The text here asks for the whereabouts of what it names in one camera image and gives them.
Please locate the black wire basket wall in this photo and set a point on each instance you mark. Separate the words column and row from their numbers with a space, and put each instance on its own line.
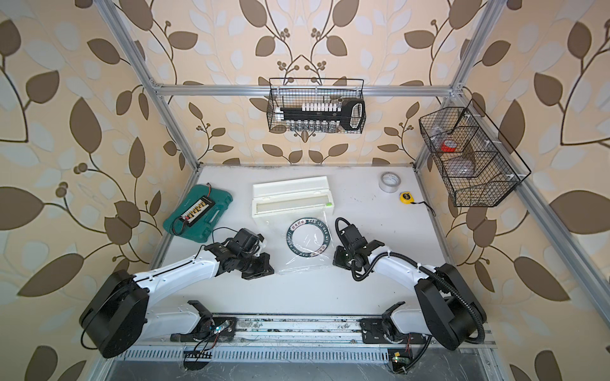
column 486, row 166
column 290, row 91

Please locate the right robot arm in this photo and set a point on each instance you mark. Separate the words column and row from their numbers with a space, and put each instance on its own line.
column 448, row 311

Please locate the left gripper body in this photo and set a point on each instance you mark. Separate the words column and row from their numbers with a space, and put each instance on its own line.
column 252, row 265

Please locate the black socket set holder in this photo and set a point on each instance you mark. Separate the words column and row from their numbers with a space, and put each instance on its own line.
column 346, row 114

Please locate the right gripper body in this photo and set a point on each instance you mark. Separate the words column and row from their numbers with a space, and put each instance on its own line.
column 343, row 257

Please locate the red capped item in basket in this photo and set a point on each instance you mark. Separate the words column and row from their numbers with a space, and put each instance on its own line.
column 448, row 146

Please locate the yellow tape measure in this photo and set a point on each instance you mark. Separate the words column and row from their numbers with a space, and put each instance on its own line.
column 406, row 198

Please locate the black wire basket right wall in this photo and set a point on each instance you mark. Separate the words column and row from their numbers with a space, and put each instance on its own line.
column 486, row 166

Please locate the green plastic tool case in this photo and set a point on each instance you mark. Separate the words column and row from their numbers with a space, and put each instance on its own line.
column 202, row 230

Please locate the green rimmed white plate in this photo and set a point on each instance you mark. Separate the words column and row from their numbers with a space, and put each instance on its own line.
column 308, row 237

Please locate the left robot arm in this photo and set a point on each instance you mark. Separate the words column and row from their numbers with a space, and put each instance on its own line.
column 125, row 309

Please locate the black charger board with cables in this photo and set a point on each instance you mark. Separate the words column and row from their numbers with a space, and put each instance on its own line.
column 198, row 203

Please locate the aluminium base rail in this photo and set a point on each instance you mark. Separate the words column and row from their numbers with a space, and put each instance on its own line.
column 263, row 330

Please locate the clear tape roll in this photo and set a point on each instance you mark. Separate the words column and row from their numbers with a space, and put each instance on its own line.
column 389, row 182

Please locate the black wire basket back wall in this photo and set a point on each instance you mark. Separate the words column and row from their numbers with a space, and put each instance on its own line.
column 290, row 91

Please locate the clear plastic wrap sheet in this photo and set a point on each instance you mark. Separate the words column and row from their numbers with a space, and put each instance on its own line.
column 274, row 229

